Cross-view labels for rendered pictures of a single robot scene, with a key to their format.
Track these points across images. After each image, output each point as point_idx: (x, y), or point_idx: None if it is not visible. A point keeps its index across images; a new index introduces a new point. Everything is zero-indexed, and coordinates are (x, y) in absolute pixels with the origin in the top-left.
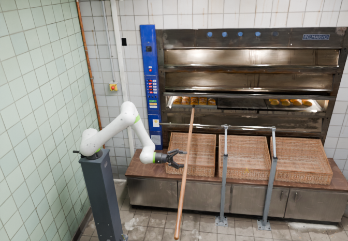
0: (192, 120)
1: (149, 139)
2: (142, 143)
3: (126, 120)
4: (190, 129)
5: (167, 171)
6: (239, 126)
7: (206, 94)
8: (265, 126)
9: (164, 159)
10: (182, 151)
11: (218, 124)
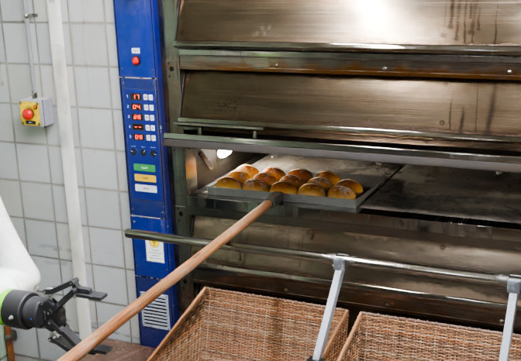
0: (233, 231)
1: (17, 249)
2: None
3: None
4: (201, 251)
5: None
6: (386, 265)
7: (298, 146)
8: (482, 273)
9: (32, 311)
10: (88, 289)
11: (315, 252)
